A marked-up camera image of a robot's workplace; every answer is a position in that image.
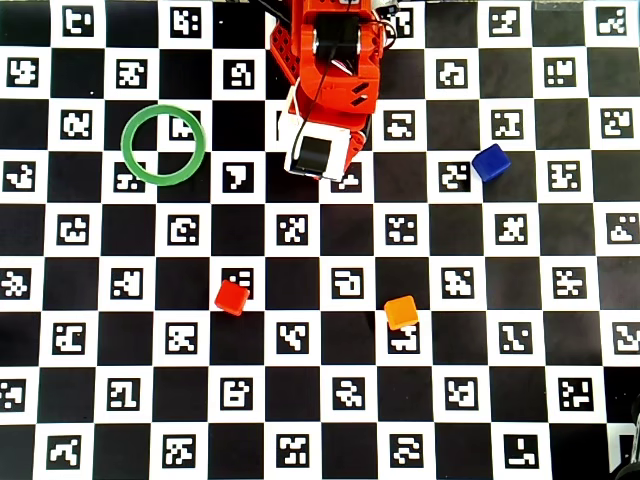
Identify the blue cube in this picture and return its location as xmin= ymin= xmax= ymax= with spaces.
xmin=471 ymin=143 xmax=512 ymax=182

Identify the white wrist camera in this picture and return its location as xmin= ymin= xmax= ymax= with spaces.
xmin=276 ymin=82 xmax=352 ymax=184

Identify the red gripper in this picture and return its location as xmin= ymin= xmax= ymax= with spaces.
xmin=348 ymin=117 xmax=375 ymax=164

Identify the orange cube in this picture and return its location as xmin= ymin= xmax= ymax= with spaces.
xmin=383 ymin=294 xmax=420 ymax=331

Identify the green ring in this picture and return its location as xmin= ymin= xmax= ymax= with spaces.
xmin=121 ymin=103 xmax=207 ymax=187

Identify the black white marker mat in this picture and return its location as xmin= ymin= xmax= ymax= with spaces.
xmin=0 ymin=0 xmax=640 ymax=480

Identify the red cube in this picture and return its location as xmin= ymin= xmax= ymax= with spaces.
xmin=213 ymin=278 xmax=251 ymax=317

